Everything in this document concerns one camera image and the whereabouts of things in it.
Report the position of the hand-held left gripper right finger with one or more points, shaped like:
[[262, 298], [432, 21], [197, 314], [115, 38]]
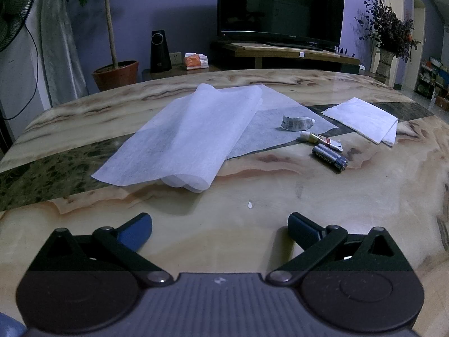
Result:
[[301, 230]]

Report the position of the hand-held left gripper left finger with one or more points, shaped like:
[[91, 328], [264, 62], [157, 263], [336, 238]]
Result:
[[135, 231]]

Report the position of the blue battery pair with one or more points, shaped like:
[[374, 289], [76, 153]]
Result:
[[331, 158]]

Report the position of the small glue tube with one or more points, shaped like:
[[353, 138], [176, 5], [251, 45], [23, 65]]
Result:
[[319, 139]]

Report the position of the white tube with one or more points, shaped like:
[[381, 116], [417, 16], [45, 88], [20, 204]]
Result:
[[294, 123]]

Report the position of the white napkin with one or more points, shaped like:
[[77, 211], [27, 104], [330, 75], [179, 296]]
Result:
[[361, 119]]

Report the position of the large white tissue sheet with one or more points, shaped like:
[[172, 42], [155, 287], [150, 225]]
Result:
[[175, 137]]

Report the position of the thin translucent white sheet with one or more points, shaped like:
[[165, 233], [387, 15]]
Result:
[[266, 126]]

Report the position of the potted green tree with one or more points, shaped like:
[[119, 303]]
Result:
[[115, 77]]

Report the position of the black cone speaker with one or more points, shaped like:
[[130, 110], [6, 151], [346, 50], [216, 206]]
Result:
[[160, 56]]

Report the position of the orange white tissue pack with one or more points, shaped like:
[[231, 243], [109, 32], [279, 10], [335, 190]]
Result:
[[194, 62]]

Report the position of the wooden television stand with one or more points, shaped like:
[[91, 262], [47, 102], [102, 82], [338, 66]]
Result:
[[280, 51]]

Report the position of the small dark bottles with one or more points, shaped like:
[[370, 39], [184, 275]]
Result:
[[345, 52]]

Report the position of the woven pale vase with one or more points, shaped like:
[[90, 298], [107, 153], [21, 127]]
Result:
[[386, 63]]

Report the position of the cluttered storage shelf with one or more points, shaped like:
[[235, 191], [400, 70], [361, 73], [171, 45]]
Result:
[[431, 77]]

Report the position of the white sheer curtain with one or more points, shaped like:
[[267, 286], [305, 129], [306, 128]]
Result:
[[59, 42]]

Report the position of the dried dark flower bouquet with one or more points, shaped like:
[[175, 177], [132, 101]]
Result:
[[389, 28]]

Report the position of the black flat television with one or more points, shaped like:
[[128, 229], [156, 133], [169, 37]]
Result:
[[280, 3]]

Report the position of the black standing fan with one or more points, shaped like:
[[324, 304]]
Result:
[[14, 17]]

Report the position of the white wall socket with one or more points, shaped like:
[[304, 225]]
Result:
[[175, 57]]

